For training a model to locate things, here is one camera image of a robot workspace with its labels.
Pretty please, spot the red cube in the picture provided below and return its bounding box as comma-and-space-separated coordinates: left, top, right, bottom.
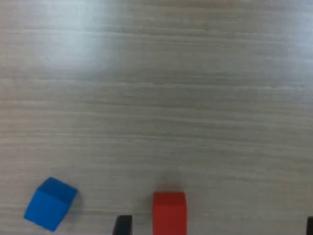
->
152, 191, 188, 235

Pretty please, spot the blue cube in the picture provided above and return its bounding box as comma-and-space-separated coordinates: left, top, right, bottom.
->
23, 176, 78, 233

